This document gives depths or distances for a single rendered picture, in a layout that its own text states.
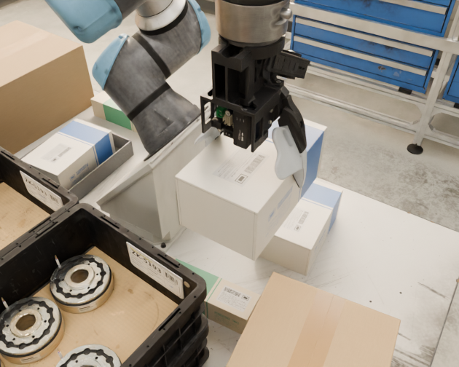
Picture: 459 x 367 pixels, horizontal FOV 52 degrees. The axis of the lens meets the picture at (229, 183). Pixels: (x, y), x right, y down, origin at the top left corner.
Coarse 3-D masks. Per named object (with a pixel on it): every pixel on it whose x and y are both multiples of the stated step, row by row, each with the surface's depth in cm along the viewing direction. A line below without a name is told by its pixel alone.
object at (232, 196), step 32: (320, 128) 66; (192, 160) 61; (224, 160) 61; (256, 160) 61; (320, 160) 70; (192, 192) 59; (224, 192) 57; (256, 192) 57; (288, 192) 62; (192, 224) 63; (224, 224) 59; (256, 224) 55; (256, 256) 60
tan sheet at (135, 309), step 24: (120, 264) 86; (48, 288) 83; (120, 288) 83; (144, 288) 83; (96, 312) 79; (120, 312) 79; (144, 312) 79; (168, 312) 79; (72, 336) 76; (96, 336) 76; (120, 336) 76; (144, 336) 76; (48, 360) 73
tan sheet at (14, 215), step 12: (0, 192) 101; (12, 192) 101; (0, 204) 98; (12, 204) 98; (24, 204) 98; (0, 216) 95; (12, 216) 95; (24, 216) 95; (36, 216) 95; (0, 228) 93; (12, 228) 93; (24, 228) 93; (0, 240) 91; (12, 240) 91
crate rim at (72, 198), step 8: (0, 152) 95; (8, 152) 95; (8, 160) 94; (16, 160) 93; (24, 168) 91; (32, 168) 91; (32, 176) 90; (40, 176) 89; (48, 184) 88; (56, 184) 88; (56, 192) 87; (64, 192) 86; (72, 200) 85; (64, 208) 83; (48, 216) 82; (56, 216) 82; (40, 224) 81; (32, 232) 79; (16, 240) 78; (24, 240) 78; (8, 248) 76; (0, 256) 75
